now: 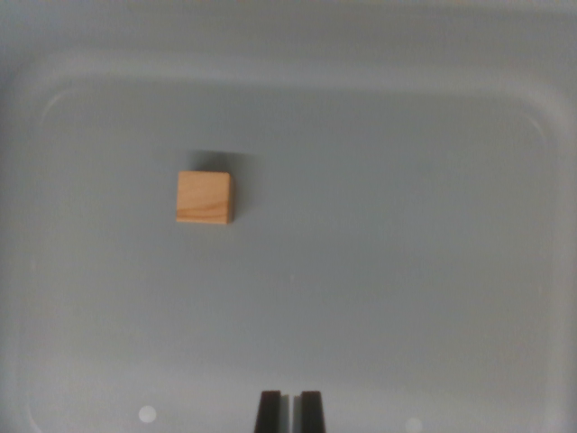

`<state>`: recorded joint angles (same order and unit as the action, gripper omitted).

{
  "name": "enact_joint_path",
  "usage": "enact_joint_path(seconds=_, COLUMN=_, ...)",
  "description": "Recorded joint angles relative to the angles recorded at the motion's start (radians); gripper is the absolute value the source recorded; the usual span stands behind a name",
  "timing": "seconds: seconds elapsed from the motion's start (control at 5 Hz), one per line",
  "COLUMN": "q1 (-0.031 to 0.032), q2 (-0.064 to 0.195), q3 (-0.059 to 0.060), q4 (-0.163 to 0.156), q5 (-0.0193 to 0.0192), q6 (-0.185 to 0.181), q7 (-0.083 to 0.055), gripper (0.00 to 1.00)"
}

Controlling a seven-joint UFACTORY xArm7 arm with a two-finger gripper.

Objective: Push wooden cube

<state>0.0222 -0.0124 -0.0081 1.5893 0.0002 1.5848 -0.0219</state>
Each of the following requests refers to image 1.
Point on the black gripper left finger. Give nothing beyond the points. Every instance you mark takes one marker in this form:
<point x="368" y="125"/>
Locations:
<point x="269" y="412"/>

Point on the wooden cube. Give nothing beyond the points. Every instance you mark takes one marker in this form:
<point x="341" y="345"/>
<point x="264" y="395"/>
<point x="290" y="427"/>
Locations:
<point x="204" y="197"/>

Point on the grey plastic tray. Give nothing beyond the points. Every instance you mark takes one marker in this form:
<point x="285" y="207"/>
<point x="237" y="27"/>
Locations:
<point x="383" y="252"/>

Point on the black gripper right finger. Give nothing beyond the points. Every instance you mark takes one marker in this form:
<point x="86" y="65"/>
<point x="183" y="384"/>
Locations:
<point x="311" y="412"/>

